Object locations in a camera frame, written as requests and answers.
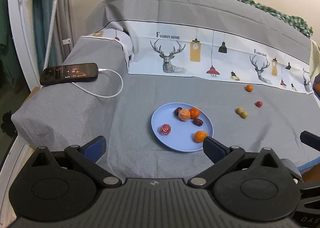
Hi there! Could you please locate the orange cushion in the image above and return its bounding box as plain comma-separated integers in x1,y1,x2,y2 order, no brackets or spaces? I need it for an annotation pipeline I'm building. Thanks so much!
312,74,320,98

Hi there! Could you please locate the black phone stand pole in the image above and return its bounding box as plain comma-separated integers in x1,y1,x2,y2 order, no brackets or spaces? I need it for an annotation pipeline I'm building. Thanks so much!
43,0,58,70

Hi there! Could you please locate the white charging cable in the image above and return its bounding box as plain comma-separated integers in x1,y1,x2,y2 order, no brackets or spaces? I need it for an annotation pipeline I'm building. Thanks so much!
71,68,124,99

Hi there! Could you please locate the small orange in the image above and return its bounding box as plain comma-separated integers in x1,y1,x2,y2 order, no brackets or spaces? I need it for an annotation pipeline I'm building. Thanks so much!
189,107,200,119

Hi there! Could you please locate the yellow-green round fruit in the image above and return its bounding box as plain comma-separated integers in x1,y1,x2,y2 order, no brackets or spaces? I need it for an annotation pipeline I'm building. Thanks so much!
240,112,248,119
235,107,243,114

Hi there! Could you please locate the large orange tangerine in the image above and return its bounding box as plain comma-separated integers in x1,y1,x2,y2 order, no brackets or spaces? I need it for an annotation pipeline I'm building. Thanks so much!
194,130,208,143

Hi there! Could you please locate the small red fruit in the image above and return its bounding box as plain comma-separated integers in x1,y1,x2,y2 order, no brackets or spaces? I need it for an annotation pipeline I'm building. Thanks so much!
255,101,263,108

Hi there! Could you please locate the cream cloth at sofa end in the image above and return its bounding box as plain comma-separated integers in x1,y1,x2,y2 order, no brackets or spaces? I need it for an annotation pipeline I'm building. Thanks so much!
309,39,320,78

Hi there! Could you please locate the dark red date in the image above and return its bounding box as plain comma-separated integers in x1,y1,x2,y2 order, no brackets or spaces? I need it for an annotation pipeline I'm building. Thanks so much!
174,107,182,116
193,118,203,126

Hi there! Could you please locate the small orange kumquat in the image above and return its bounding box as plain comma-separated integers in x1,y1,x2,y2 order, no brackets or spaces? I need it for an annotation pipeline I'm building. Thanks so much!
245,84,253,92

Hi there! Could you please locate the grey printed sofa cover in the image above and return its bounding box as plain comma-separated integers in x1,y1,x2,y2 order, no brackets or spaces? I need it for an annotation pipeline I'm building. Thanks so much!
12,0,319,179

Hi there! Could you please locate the black smartphone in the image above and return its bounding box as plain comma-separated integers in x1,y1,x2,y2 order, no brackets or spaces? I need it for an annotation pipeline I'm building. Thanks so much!
40,63,99,86

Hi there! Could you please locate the small orange fruit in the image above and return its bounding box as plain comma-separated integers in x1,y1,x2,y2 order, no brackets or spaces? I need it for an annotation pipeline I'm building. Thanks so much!
178,108,191,121

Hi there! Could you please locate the light blue plastic plate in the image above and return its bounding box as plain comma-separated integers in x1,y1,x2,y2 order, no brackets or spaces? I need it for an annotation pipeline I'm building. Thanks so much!
151,102,214,153

